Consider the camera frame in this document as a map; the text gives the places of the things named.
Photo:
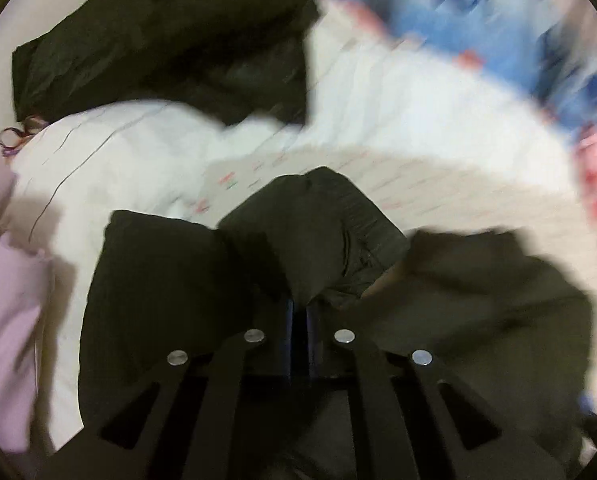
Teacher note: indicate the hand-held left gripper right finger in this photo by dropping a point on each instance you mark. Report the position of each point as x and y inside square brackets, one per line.
[312, 342]

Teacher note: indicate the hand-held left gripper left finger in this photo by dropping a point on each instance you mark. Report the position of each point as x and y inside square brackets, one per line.
[286, 342]

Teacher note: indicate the black puffer jacket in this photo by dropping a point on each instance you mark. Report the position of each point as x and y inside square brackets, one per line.
[303, 230]

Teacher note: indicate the lilac and purple quilt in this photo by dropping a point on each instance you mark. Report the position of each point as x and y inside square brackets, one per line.
[8, 310]

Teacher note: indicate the black fleece-lined coat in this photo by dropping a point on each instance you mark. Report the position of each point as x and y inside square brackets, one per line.
[178, 40]

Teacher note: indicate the whale print curtain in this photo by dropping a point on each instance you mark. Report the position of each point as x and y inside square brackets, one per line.
[453, 15]

